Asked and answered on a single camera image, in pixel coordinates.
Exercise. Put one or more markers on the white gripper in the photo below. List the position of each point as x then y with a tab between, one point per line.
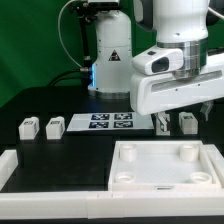
153	94

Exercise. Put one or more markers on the white square tabletop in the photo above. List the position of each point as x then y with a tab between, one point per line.
162	165

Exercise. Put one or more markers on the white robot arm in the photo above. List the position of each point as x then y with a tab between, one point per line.
177	71

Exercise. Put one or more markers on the sheet with fiducial markers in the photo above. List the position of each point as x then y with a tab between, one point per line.
109	121

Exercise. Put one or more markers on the white right obstacle wall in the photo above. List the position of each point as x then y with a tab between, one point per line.
217	160

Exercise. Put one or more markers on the white obstacle wall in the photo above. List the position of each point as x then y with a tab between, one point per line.
8	164
92	205
217	160

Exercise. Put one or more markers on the white front obstacle wall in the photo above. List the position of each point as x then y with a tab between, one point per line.
92	205

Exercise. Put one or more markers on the white left obstacle wall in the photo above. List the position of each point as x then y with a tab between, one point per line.
8	164

